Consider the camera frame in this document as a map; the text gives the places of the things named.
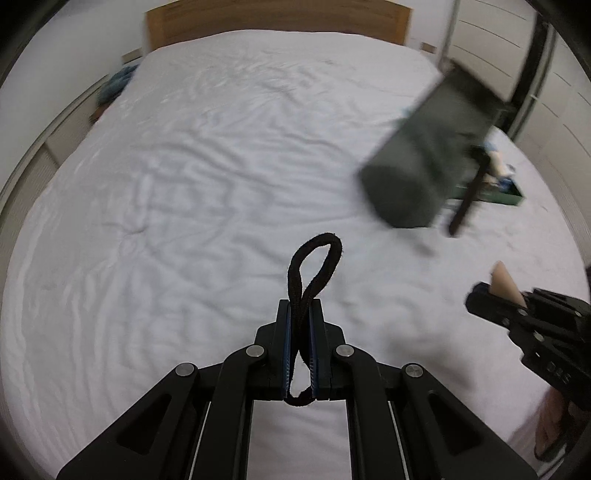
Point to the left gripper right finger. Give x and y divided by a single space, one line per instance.
403 422

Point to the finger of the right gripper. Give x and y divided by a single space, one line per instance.
482 303

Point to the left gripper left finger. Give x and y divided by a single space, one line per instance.
194 422

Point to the beige makeup sponge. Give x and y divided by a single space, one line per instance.
503 286

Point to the green tray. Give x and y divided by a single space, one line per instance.
505 192

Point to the blue edged cloth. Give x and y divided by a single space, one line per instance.
500 174

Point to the dark green fabric box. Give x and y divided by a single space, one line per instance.
419 167

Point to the white bed sheet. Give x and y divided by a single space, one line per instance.
165 237

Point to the white wardrobe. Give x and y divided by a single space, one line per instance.
525 60

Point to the blue clothes pile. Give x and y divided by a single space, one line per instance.
114 86

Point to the wooden headboard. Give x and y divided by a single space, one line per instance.
181 21

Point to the beige wall switch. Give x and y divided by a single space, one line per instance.
428 47

